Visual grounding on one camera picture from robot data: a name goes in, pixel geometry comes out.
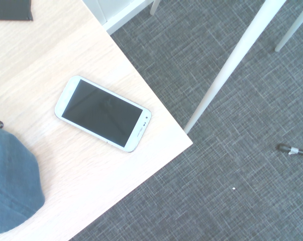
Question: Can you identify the dark blue baseball cap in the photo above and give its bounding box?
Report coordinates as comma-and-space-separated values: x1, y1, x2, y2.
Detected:
0, 125, 46, 236

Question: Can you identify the white smartphone black screen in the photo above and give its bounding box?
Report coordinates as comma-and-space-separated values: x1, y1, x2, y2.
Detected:
54, 75, 152, 153

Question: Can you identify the white wooden coat rack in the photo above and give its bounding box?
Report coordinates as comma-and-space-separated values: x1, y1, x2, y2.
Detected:
150, 0, 303, 135

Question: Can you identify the black leather wallet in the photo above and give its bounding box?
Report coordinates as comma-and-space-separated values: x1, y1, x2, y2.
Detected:
0, 0, 34, 22

